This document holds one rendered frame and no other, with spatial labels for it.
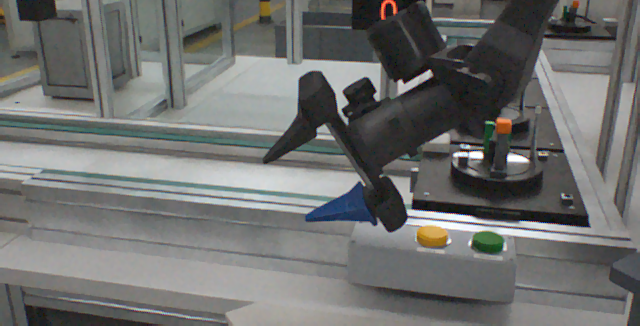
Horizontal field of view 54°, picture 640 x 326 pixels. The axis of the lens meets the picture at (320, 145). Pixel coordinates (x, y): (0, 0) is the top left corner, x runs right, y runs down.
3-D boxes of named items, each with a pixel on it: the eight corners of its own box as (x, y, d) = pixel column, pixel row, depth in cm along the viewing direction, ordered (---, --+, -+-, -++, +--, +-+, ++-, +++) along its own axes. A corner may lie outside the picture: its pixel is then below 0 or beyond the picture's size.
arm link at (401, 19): (529, 74, 62) (470, -31, 62) (507, 94, 56) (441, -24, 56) (436, 121, 69) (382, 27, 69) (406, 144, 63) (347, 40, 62)
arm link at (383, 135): (459, 201, 66) (446, 173, 71) (370, 53, 59) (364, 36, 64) (389, 237, 67) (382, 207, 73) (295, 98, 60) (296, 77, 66)
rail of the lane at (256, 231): (624, 315, 83) (639, 242, 79) (30, 240, 102) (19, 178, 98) (615, 291, 88) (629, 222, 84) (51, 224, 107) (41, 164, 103)
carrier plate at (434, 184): (587, 229, 86) (589, 215, 86) (411, 211, 91) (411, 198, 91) (564, 163, 108) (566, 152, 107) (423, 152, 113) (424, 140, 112)
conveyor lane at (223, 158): (577, 284, 90) (588, 222, 86) (54, 222, 107) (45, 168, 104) (554, 199, 116) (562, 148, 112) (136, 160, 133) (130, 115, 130)
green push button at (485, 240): (503, 261, 78) (505, 247, 78) (470, 257, 79) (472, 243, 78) (502, 245, 82) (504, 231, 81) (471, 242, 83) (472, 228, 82)
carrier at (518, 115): (563, 160, 110) (573, 91, 105) (423, 149, 115) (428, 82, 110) (548, 117, 132) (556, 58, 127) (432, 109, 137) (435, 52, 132)
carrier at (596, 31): (612, 43, 202) (619, 3, 198) (534, 39, 207) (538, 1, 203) (598, 29, 224) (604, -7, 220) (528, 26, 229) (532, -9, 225)
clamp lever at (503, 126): (505, 172, 92) (511, 123, 89) (491, 171, 93) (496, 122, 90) (504, 163, 95) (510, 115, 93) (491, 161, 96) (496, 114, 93)
